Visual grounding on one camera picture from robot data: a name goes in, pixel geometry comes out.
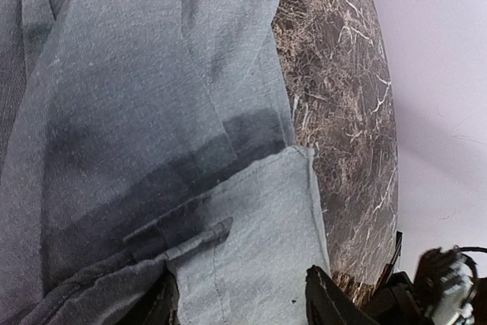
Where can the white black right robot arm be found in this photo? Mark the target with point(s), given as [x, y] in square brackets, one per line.
[393, 300]

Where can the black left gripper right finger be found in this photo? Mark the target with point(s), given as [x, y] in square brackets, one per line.
[327, 305]

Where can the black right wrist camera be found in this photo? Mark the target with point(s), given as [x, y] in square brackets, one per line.
[448, 287]

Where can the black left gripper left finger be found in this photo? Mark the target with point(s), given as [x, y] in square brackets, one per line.
[158, 306]

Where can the grey long sleeve shirt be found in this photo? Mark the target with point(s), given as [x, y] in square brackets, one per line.
[139, 134]

